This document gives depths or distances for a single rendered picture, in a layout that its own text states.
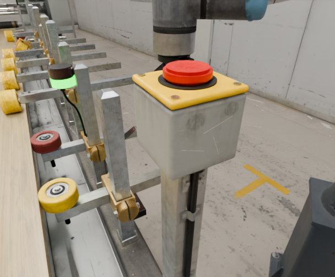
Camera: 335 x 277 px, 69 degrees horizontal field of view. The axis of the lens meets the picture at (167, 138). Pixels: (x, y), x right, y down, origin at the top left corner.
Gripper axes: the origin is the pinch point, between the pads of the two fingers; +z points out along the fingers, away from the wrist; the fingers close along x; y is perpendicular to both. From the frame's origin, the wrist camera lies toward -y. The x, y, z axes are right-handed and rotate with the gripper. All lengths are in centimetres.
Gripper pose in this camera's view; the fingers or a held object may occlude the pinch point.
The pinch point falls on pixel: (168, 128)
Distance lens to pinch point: 65.5
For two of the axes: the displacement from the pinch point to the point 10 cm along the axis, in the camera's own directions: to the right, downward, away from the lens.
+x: 8.6, -2.7, 4.3
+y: 5.1, 4.6, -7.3
